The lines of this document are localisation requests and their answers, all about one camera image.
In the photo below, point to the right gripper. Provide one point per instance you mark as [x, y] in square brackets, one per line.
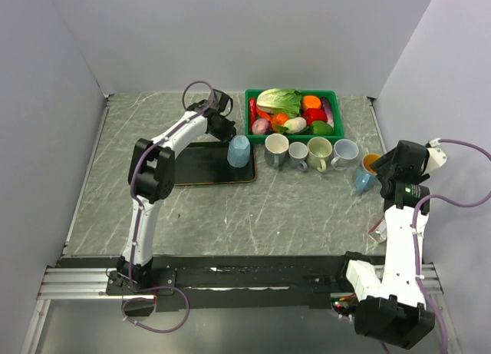
[383, 161]

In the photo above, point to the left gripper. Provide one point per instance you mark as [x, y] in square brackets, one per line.
[229, 131]

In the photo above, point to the light blue faceted mug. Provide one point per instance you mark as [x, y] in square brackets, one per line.
[239, 151]

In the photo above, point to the blue patterned mug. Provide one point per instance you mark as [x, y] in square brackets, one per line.
[365, 176]

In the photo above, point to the frosted grey mug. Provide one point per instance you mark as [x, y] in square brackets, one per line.
[345, 152]

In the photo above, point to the large grey faceted mug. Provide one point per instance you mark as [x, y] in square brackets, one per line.
[276, 149]

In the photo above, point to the light green mug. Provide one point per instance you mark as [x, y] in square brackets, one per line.
[319, 153]

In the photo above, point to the small grey-blue mug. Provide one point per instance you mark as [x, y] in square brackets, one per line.
[297, 154]

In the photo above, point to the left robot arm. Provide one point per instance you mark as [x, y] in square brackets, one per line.
[152, 176]

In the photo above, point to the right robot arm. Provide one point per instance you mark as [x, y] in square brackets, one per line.
[391, 308]

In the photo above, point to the purple toy onion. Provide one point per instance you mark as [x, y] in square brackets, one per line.
[261, 126]

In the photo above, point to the red toy chili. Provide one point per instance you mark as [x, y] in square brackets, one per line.
[252, 110]

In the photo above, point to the black serving tray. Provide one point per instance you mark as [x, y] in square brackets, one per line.
[205, 163]

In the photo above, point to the green plastic crate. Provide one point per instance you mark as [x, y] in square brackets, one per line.
[303, 136]

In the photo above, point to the small orange toy vegetable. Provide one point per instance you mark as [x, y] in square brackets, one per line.
[278, 121]

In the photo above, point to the toy cabbage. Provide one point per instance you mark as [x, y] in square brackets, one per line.
[280, 101]

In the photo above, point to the small packaged card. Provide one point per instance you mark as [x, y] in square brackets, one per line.
[379, 231]

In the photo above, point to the white toy radish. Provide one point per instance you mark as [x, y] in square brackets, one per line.
[295, 125]

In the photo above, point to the green toy bell pepper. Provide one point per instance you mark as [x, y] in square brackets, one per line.
[321, 128]

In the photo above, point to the purple toy eggplant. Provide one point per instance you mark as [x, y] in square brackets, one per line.
[326, 106]

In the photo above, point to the red toy bell pepper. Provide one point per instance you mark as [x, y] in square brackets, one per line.
[314, 114]

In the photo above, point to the orange toy pepper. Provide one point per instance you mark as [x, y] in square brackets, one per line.
[310, 102]

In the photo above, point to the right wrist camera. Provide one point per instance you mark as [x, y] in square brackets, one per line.
[436, 158]

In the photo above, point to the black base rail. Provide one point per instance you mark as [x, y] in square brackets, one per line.
[213, 282]

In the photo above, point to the aluminium frame rail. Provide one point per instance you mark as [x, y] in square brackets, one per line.
[281, 219]

